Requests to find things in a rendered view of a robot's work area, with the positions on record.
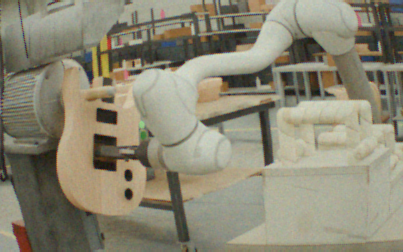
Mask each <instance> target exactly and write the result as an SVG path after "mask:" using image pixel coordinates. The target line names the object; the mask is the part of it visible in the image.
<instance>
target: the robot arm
mask: <svg viewBox="0 0 403 252"><path fill-rule="evenodd" d="M272 10H273V11H271V12H270V13H269V16H268V17H267V20H266V21H265V22H264V26H263V27H262V29H261V33H260V35H259V37H258V38H257V39H258V40H257V42H256V44H255V45H254V46H253V49H250V50H248V51H246V52H242V53H240V52H234V53H226V54H219V55H205V56H200V57H197V58H194V59H192V60H190V61H189V62H187V63H186V64H184V65H183V66H182V67H180V68H179V69H178V70H177V71H176V72H166V71H164V70H161V69H156V68H151V69H150V70H147V71H145V72H144V73H142V74H141V75H140V76H138V77H137V78H136V80H135V81H134V85H133V88H132V95H133V103H134V105H135V107H136V109H137V111H138V113H139V114H140V116H141V118H142V119H143V121H144V124H145V126H146V127H147V128H148V130H149V131H150V132H151V133H152V135H153V136H155V137H154V138H152V139H150V138H149V139H145V140H143V141H142V142H141V143H140V144H139V146H137V145H132V146H128V145H122V146H106V144H103V146H95V148H94V150H95V157H106V156H111V157H113V159H116V160H125V159H126V160H125V162H129V159H131V160H139V162H140V163H141V165H142V166H144V167H146V168H154V169H156V170H157V169H158V170H160V171H164V172H178V173H180V174H184V175H207V174H212V173H216V172H219V171H222V170H224V169H225V167H226V166H227V165H228V163H229V161H230V159H231V155H232V147H231V143H230V141H229V139H228V138H226V137H225V136H223V135H222V134H220V133H218V132H215V131H210V130H209V128H207V127H206V126H204V125H203V124H202V123H201V122H200V121H199V120H198V119H197V118H196V116H195V115H194V113H195V112H196V103H197V100H198V98H199V95H198V91H197V86H198V84H199V83H200V81H201V80H203V79H204V78H206V77H211V76H220V75H241V74H249V73H253V72H259V71H261V70H263V69H264V68H265V67H266V66H269V65H270V64H271V63H272V62H273V61H275V60H276V59H277V57H278V56H280V55H281V53H282V52H283V51H285V49H286V48H289V46H290V45H291V44H292V42H293V41H295V39H296V38H297V39H302V38H308V37H312V38H314V39H315V40H317V42H318V43H319V44H320V45H321V46H322V47H323V49H324V50H326V51H327V52H328V53H329V54H331V57H332V60H333V62H334V64H335V66H336V68H337V70H338V72H339V76H340V78H341V80H342V82H343V84H344V88H345V90H346V92H347V94H348V98H349V100H350V101H353V100H362V101H367V102H369V103H370V106H371V111H372V124H383V123H382V121H381V117H380V113H379V110H378V106H377V105H376V100H375V98H374V95H373V92H372V90H371V86H370V84H369V82H368V78H367V75H366V73H365V71H364V68H363V65H362V63H361V61H360V58H359V55H358V53H357V51H356V48H355V47H354V44H355V42H354V41H355V37H354V35H356V33H357V31H358V30H357V29H358V20H357V15H356V13H355V11H354V10H353V9H352V7H350V6H349V4H347V3H346V2H344V1H341V0H281V2H279V3H278V4H277V5H276V6H275V8H273V9H272ZM127 148H128V149H127Z"/></svg>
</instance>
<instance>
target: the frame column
mask: <svg viewBox="0 0 403 252"><path fill-rule="evenodd" d="M4 153H5V154H6V157H7V159H8V161H9V163H10V165H11V169H12V175H13V181H14V186H15V190H16V194H17V198H18V202H19V206H20V209H21V213H22V216H23V220H24V224H25V228H26V232H27V235H28V237H29V240H30V244H31V248H32V251H33V252H92V251H91V247H90V244H89V242H88V237H87V233H86V231H85V228H84V223H83V219H82V216H81V213H80V208H78V207H77V206H75V205H73V204H72V203H71V202H70V200H69V199H68V198H67V197H66V195H65V193H64V192H63V189H62V188H61V186H60V182H59V178H58V174H57V153H58V149H56V150H51V151H49V152H46V153H42V154H39V155H33V154H20V153H12V152H4Z"/></svg>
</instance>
